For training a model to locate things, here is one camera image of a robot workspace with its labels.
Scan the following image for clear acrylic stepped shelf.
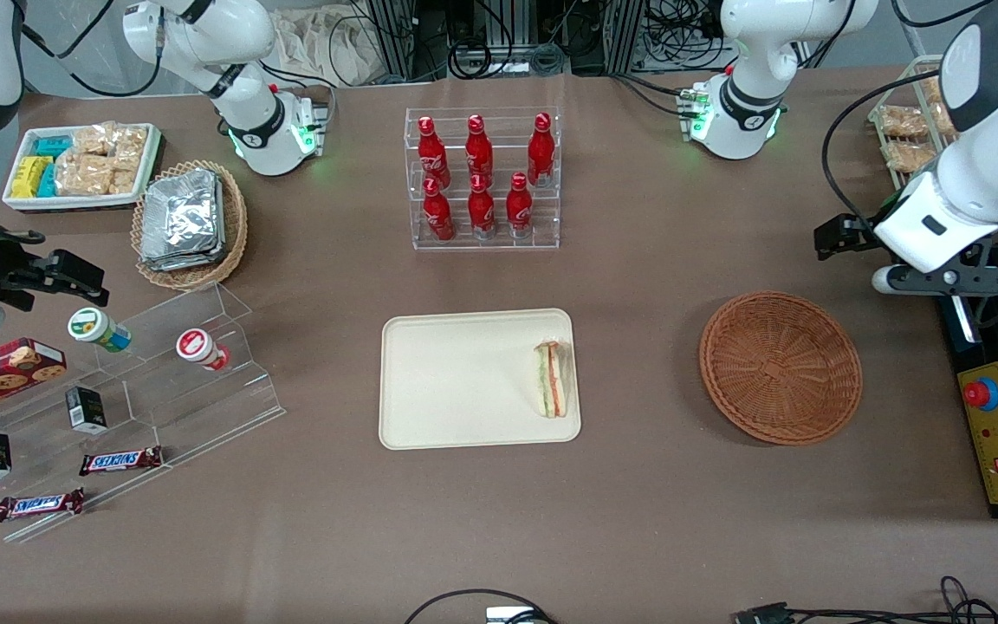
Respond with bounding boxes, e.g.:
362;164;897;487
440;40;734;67
0;282;288;545

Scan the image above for red emergency stop button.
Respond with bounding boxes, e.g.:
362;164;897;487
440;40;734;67
963;377;998;413

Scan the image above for yellow snack pack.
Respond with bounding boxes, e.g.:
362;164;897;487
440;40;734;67
10;156;54;198

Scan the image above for tan wicker basket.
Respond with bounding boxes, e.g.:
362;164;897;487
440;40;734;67
131;159;249;291

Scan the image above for beige cloth bag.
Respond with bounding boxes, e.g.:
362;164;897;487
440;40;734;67
269;7;387;88

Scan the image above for green lid sunflower cup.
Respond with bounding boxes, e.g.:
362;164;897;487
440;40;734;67
67;307;133;354

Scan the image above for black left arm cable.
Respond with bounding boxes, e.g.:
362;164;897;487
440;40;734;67
821;69;950;228

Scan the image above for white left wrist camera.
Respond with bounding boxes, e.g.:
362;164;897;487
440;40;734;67
872;264;998;298

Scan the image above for control box with emergency button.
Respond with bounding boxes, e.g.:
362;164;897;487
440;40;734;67
936;243;998;521

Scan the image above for brown wicker basket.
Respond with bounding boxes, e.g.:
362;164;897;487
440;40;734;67
698;290;864;447

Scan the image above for cream plastic tray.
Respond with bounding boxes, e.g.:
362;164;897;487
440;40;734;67
378;308;583;452

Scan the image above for white wire basket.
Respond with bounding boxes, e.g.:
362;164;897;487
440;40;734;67
867;55;955;192

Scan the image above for black looped cable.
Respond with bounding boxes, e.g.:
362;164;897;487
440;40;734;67
402;589;556;624

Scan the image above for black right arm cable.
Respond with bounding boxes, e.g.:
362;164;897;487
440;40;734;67
21;0;164;98

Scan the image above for black cable connector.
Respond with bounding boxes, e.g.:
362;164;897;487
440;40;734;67
735;602;793;624

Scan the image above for brown Snickers bar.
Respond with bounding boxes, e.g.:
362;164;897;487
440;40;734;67
0;488;86;523
79;445;164;477

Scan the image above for aluminium frame post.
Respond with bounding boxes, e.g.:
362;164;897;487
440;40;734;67
603;0;647;75
365;0;418;79

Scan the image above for red cola bottle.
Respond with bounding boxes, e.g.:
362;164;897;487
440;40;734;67
527;112;556;187
506;172;535;238
464;114;495;185
417;115;452;190
422;178;457;242
467;173;496;240

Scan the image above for black tangled cable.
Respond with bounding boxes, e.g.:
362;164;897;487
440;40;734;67
789;575;998;624

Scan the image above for white rectangular snack bin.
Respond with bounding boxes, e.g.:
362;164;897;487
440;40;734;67
2;122;162;212

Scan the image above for clear bag rice crackers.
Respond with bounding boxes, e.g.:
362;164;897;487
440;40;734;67
923;76;957;138
111;124;149;159
878;104;933;138
55;156;97;196
92;154;143;196
885;139;937;172
73;124;114;157

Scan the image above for clear acrylic bottle rack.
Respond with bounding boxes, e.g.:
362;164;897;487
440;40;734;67
405;107;562;252

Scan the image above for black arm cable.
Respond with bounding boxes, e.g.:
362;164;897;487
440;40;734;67
821;69;950;228
21;0;164;98

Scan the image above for black cable bundle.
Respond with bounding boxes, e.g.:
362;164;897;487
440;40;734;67
447;39;571;79

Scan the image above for red tartan cookie box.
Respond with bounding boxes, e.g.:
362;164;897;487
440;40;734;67
0;337;68;423

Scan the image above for silver foil packet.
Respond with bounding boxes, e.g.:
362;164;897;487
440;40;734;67
139;247;227;272
142;169;224;261

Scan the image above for plastic triangle sandwich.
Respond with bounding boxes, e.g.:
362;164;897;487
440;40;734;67
534;340;571;419

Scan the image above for red lid yogurt cup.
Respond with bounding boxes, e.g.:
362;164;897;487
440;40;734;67
175;328;231;372

